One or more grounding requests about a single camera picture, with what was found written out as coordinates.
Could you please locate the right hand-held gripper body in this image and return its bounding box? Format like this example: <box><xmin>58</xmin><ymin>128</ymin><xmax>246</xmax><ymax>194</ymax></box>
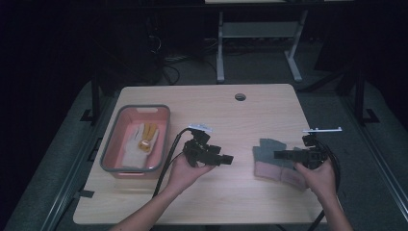
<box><xmin>296</xmin><ymin>126</ymin><xmax>344</xmax><ymax>170</ymax></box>

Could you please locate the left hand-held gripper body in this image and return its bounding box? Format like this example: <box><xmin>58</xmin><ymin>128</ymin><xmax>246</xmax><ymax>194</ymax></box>
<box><xmin>182</xmin><ymin>123</ymin><xmax>223</xmax><ymax>168</ymax></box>

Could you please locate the pink basket with grey rim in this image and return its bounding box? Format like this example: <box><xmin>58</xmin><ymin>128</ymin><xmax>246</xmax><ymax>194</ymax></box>
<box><xmin>99</xmin><ymin>103</ymin><xmax>171</xmax><ymax>180</ymax></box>

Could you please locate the person's right hand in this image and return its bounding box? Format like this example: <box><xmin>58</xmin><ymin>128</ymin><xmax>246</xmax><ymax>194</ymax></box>
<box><xmin>293</xmin><ymin>158</ymin><xmax>338</xmax><ymax>199</ymax></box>

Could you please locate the person's left hand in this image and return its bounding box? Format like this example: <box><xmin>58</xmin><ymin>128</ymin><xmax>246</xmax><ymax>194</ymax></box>
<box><xmin>166</xmin><ymin>153</ymin><xmax>217</xmax><ymax>194</ymax></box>

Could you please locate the white metal stand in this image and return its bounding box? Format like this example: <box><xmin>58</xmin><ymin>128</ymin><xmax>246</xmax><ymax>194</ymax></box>
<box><xmin>216</xmin><ymin>9</ymin><xmax>309</xmax><ymax>84</ymax></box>

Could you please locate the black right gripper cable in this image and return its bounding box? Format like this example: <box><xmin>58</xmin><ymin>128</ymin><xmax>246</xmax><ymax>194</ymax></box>
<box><xmin>307</xmin><ymin>138</ymin><xmax>342</xmax><ymax>231</ymax></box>

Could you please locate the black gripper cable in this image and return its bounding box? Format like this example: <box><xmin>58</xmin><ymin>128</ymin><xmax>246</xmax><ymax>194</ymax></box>
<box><xmin>152</xmin><ymin>127</ymin><xmax>194</xmax><ymax>198</ymax></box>
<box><xmin>307</xmin><ymin>138</ymin><xmax>342</xmax><ymax>231</ymax></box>

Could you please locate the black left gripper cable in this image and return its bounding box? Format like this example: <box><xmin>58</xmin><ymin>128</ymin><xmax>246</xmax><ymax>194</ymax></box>
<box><xmin>152</xmin><ymin>127</ymin><xmax>194</xmax><ymax>198</ymax></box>

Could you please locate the black metal post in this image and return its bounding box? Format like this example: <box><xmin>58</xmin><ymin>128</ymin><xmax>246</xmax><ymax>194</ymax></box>
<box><xmin>80</xmin><ymin>71</ymin><xmax>103</xmax><ymax>125</ymax></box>
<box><xmin>352</xmin><ymin>62</ymin><xmax>380</xmax><ymax>127</ymax></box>

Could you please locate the tangle of black floor cables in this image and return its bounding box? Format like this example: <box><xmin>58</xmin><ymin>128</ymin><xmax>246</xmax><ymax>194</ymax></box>
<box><xmin>145</xmin><ymin>18</ymin><xmax>219</xmax><ymax>85</ymax></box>

